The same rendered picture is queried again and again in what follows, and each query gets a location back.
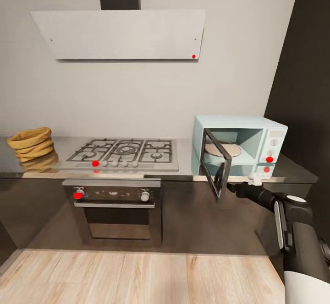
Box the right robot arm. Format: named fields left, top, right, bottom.
left=227, top=173, right=330, bottom=304

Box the microwave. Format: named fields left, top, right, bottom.
left=192, top=114, right=288, bottom=205

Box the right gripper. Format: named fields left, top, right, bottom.
left=227, top=182, right=267, bottom=205

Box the popcorn bag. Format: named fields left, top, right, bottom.
left=7, top=127, right=54, bottom=163

